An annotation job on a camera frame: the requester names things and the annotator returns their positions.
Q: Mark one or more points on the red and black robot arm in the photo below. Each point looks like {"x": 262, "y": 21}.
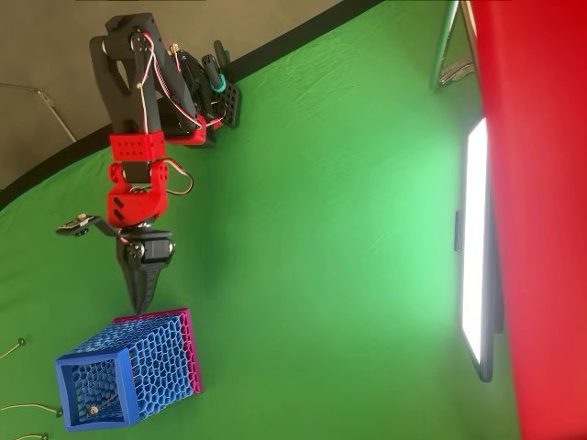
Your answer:
{"x": 137, "y": 146}

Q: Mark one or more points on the blue and magenta lattice basket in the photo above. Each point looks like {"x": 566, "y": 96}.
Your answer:
{"x": 129, "y": 385}

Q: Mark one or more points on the thin metal rod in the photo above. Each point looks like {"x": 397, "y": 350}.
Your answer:
{"x": 64, "y": 123}

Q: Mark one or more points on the green cloth with black edge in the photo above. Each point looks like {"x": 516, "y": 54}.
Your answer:
{"x": 321, "y": 229}

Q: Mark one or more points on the white LED light panel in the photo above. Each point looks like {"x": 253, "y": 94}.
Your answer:
{"x": 474, "y": 229}

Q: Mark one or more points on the chrome tube stand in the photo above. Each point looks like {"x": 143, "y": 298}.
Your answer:
{"x": 444, "y": 41}

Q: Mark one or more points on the large red blurred object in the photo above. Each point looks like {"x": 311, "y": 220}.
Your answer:
{"x": 541, "y": 183}

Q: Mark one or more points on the black camera on bracket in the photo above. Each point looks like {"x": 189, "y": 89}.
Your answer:
{"x": 73, "y": 225}

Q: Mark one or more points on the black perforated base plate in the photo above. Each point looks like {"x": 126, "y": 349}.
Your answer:
{"x": 230, "y": 103}

